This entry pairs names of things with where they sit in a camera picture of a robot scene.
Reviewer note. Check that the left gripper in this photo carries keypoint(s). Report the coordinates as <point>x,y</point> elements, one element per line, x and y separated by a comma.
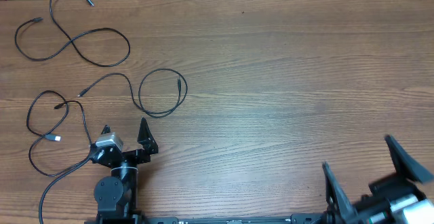
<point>147,142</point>

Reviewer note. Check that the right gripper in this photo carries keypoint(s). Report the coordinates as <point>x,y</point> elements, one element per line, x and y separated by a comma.
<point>378,189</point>

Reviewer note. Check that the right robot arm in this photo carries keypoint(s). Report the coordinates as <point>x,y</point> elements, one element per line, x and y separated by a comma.
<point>394,198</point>

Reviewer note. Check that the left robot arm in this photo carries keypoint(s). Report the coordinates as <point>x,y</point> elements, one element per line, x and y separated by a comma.
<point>117,194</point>

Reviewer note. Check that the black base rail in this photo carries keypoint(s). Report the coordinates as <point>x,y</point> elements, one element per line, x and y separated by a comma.
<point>301,218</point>

